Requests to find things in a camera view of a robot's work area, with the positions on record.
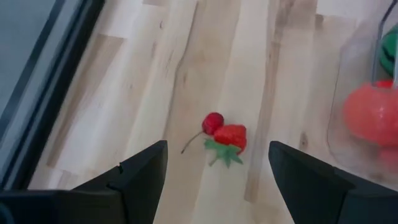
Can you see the green striped toy watermelon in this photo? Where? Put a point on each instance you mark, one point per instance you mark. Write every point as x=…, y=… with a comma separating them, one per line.
x=391, y=53

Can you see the black aluminium frame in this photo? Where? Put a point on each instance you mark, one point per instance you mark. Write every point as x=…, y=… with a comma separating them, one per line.
x=60, y=81

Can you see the red toy cherry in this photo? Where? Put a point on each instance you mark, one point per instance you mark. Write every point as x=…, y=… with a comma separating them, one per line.
x=213, y=123

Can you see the red toy strawberry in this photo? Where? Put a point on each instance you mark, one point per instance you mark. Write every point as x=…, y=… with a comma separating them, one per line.
x=231, y=137

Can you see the clear plastic tupperware container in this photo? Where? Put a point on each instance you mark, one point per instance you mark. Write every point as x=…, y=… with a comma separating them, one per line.
x=348, y=62

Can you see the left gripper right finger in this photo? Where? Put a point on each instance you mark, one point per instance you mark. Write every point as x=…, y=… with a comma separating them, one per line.
x=311, y=193

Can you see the orange-red toy tomato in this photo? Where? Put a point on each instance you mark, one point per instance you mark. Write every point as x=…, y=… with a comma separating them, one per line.
x=370, y=115

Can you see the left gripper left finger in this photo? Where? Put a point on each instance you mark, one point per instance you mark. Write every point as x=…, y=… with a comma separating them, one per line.
x=133, y=193

